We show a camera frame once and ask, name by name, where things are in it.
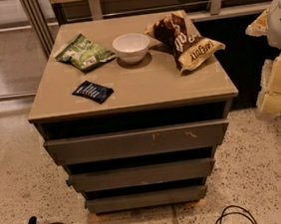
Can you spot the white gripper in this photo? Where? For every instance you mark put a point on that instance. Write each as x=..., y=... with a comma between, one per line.
x=280, y=24

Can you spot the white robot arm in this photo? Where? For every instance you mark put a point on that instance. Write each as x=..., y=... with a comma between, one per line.
x=269, y=24

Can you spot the grey three-drawer cabinet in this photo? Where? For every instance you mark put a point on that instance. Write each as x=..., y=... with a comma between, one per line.
x=150, y=94

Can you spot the grey top drawer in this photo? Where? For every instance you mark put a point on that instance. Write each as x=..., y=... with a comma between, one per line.
x=115, y=145

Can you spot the brown yellow chip bag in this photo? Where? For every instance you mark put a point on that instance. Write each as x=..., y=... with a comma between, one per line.
x=189, y=50

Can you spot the white bowl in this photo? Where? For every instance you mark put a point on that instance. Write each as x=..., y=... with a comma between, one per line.
x=131, y=47

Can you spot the dark blue snack packet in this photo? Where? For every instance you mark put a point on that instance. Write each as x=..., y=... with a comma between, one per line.
x=93, y=92

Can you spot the green snack bag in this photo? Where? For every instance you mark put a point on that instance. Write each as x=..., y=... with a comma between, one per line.
x=84, y=54

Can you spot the metal shelf frame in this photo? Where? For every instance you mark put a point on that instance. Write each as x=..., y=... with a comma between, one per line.
x=75, y=11

